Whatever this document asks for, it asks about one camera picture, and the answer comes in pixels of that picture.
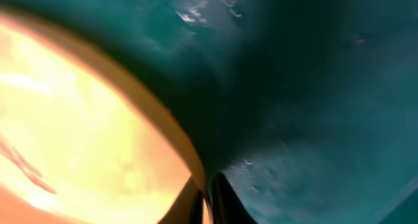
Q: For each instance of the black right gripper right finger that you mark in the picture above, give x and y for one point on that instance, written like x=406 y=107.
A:
x=227 y=207

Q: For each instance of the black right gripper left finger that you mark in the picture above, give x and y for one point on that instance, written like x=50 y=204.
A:
x=188 y=206

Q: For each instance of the yellow plate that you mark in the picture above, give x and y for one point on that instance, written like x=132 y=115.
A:
x=83 y=140

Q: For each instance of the teal plastic tray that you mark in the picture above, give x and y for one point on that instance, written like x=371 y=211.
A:
x=309 y=107

